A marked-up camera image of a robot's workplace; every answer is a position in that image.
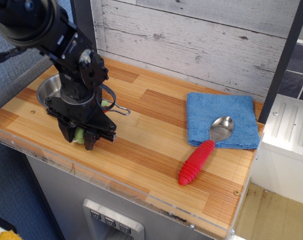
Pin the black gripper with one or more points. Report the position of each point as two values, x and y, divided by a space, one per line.
87 112

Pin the green plush peppers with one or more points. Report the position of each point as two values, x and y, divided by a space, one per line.
79 132

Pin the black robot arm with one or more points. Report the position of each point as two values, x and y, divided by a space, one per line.
44 25

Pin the blue cloth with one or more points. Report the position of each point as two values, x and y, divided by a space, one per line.
202 109

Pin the small steel pot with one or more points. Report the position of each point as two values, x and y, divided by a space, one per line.
51 86

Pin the silver dispenser panel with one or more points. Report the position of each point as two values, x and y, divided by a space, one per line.
107 224

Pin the clear acrylic edge guard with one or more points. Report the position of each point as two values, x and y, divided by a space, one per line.
140 169

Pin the white ridged appliance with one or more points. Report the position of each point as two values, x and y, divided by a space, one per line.
278 165

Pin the dark grey left post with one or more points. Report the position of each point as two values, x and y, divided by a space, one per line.
83 18

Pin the dark grey post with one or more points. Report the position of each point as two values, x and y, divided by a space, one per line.
288 49
83 18

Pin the red handled metal spoon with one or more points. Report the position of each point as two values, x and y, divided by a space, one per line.
220 130

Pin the dark grey right post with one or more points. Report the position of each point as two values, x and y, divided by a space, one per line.
288 49

